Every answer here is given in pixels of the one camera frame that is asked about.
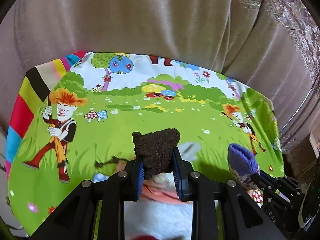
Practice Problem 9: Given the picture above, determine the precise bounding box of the colourful cartoon play mat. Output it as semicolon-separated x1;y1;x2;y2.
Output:
5;51;284;233

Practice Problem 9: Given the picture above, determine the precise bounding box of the dark brown knitted cloth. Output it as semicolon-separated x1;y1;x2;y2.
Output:
132;128;180;180

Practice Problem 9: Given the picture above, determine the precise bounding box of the white fluffy cloth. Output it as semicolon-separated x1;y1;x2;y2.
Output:
125;173;193;239

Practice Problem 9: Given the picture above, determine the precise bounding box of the purple knitted sock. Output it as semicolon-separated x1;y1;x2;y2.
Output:
227;143;260;190

